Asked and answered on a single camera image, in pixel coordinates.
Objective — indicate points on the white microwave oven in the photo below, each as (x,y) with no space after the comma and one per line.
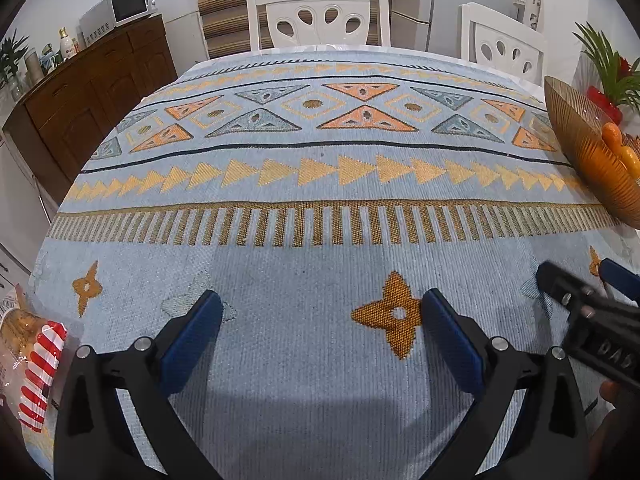
(132,5)

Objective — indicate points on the red striped snack packet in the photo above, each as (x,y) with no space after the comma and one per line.
(42,360)

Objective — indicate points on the white wall rack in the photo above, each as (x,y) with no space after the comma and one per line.
(535,5)

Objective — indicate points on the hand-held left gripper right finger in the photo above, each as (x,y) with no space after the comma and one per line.
(452,342)

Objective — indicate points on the brown wooden sideboard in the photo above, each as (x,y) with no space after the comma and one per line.
(100,95)

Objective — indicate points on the green potted plant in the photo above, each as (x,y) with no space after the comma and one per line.
(607,65)

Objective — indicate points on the white cabinet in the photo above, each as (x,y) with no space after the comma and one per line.
(185,40)

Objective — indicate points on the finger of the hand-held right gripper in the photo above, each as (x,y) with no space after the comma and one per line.
(617,275)
(555,282)

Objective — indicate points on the person's right hand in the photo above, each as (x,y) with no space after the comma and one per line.
(611,394)

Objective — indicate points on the white bottle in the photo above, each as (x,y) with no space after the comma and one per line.
(66,47)

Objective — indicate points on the brown striped window blind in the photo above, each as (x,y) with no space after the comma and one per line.
(225,10)

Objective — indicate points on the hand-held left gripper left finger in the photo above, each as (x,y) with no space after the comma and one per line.
(195,340)

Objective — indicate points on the red plant pot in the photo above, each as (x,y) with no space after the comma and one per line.
(600,100)

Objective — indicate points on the amber ribbed glass bowl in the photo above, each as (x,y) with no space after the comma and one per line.
(575,125)

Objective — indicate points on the white chair with oval cutouts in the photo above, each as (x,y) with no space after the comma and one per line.
(472,45)
(265,30)

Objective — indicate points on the small green houseplant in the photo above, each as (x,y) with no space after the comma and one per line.
(12,55)

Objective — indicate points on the teal and white jug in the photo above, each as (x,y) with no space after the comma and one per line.
(49,57)

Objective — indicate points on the small tangerine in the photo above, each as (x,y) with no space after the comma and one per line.
(612,136)

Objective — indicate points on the white refrigerator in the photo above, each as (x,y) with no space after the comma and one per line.
(440,10)

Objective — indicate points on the grey canister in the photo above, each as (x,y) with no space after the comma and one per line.
(34,67)

